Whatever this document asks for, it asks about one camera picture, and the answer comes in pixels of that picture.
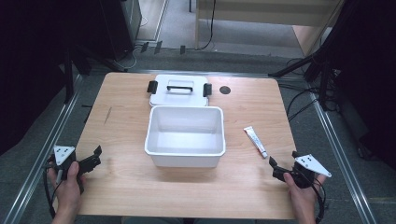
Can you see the dark curtain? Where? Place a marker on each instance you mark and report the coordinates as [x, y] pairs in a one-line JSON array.
[[370, 77], [31, 62]]

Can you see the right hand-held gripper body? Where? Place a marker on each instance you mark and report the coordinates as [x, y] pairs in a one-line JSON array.
[[308, 169]]

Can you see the black tripod stand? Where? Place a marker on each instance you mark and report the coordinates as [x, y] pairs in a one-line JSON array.
[[322, 70]]

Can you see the light wooden furniture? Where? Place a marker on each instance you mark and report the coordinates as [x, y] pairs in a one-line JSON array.
[[258, 12]]

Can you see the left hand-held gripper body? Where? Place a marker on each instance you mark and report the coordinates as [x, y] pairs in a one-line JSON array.
[[63, 154]]

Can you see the person's right hand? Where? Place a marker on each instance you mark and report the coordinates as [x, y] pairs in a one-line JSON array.
[[303, 199]]

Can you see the white ointment tube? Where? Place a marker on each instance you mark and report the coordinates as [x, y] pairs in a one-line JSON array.
[[256, 141]]

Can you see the white plastic box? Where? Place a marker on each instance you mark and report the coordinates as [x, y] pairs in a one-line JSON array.
[[185, 137]]

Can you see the black metal stand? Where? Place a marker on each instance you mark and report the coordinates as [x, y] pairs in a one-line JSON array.
[[69, 77]]

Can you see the person's left hand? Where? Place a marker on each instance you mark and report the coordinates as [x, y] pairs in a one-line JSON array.
[[69, 191]]

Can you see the dark round table grommet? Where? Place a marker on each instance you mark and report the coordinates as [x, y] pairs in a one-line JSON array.
[[225, 90]]

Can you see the black cabinet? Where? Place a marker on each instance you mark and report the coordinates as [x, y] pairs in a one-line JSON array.
[[120, 28]]

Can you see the metal floor rail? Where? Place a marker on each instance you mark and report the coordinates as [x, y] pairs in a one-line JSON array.
[[339, 158], [37, 161]]

